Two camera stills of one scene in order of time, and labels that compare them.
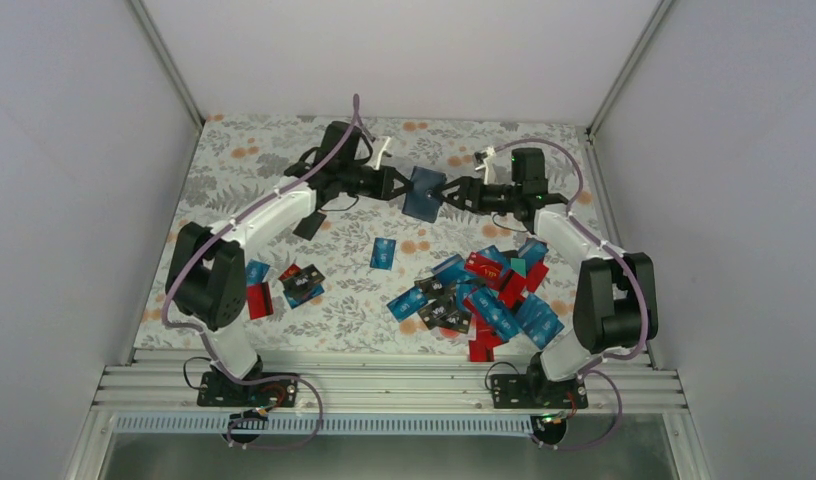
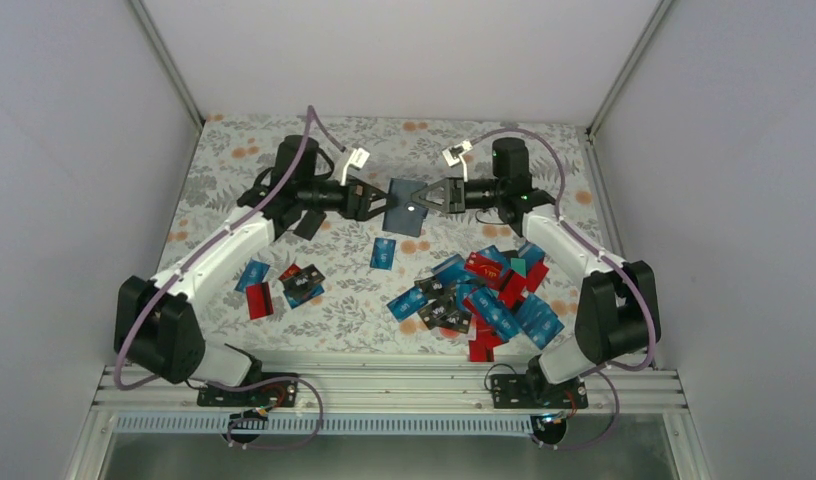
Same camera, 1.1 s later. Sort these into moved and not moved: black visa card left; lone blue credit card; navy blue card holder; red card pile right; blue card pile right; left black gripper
Moved: navy blue card holder; left black gripper
Not moved: blue card pile right; black visa card left; lone blue credit card; red card pile right
